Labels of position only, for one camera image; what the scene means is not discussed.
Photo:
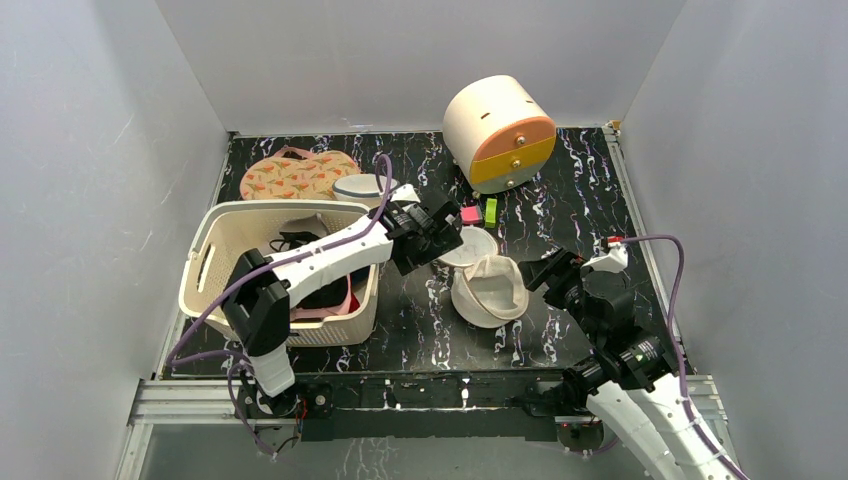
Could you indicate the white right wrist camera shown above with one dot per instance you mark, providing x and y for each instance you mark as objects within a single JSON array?
[{"x": 611, "y": 256}]

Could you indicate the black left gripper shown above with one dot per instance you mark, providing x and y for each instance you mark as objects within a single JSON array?
[{"x": 441, "y": 244}]

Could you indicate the blue-trimmed white mesh laundry bag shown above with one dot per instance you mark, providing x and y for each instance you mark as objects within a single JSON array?
[{"x": 364, "y": 189}]

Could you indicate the cream plastic laundry basket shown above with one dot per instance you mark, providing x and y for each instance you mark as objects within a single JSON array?
[{"x": 232, "y": 228}]

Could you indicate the pink block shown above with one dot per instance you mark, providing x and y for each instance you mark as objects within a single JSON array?
[{"x": 471, "y": 215}]

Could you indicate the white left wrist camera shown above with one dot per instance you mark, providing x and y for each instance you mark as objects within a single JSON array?
[{"x": 404, "y": 194}]

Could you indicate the pink cloth in basket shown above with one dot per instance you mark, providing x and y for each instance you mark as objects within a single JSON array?
[{"x": 336, "y": 299}]

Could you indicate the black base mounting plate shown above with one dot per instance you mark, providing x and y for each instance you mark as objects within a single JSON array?
[{"x": 424, "y": 397}]

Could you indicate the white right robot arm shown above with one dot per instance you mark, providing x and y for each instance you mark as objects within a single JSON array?
[{"x": 631, "y": 381}]

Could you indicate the beige-trimmed white mesh laundry bag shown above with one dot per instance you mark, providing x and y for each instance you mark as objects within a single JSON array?
[{"x": 487, "y": 289}]

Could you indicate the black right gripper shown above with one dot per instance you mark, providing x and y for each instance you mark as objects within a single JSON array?
[{"x": 553, "y": 273}]

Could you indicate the cream round drawer cabinet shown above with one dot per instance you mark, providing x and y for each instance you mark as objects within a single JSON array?
[{"x": 498, "y": 135}]

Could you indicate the green block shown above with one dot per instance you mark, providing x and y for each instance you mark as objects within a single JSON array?
[{"x": 490, "y": 214}]

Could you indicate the aluminium table edge rail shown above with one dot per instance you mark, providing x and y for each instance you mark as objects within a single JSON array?
[{"x": 188, "y": 429}]

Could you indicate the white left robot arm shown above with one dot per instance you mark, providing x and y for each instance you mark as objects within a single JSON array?
[{"x": 263, "y": 290}]

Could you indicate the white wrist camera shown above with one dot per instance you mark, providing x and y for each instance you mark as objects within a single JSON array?
[
  {"x": 611, "y": 256},
  {"x": 404, "y": 194}
]

